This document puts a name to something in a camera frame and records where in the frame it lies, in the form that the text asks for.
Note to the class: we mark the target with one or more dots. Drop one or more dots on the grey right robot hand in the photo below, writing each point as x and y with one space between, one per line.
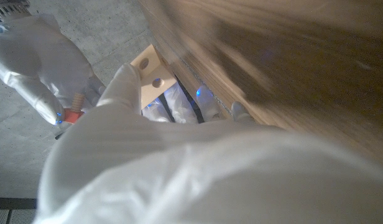
39 59

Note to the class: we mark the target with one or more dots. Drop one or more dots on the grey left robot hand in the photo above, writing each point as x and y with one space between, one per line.
179 174

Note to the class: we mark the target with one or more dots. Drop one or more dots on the red-headed wooden screw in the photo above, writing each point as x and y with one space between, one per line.
74 113

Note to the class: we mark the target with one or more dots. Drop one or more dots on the wooden block with holes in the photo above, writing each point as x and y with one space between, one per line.
154 77

